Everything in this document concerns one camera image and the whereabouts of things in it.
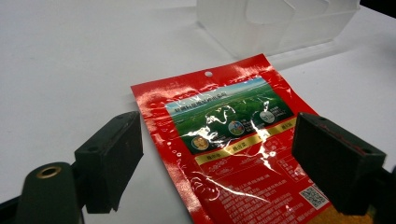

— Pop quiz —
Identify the red snack packet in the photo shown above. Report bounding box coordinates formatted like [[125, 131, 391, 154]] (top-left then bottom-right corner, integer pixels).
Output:
[[130, 53, 375, 224]]

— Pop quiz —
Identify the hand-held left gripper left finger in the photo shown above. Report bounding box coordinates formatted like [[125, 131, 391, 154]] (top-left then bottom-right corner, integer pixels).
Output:
[[74, 110, 145, 215]]

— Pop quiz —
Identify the clear plastic storage box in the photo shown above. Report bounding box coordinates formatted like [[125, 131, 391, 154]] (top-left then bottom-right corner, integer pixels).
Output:
[[195, 0, 361, 60]]

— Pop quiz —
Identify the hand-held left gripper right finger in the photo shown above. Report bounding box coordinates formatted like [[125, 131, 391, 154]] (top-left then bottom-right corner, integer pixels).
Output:
[[291, 112, 388, 217]]

